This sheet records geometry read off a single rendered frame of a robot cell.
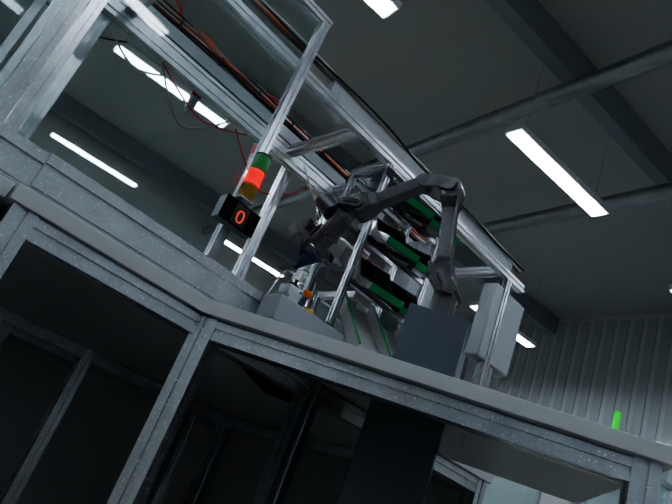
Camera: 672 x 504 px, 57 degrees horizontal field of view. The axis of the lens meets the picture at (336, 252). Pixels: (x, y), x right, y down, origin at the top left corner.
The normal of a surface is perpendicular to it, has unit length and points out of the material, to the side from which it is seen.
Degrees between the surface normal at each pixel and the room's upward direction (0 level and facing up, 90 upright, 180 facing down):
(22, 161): 90
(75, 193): 90
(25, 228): 90
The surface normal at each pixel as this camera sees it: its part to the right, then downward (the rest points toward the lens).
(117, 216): 0.68, -0.06
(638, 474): -0.11, -0.44
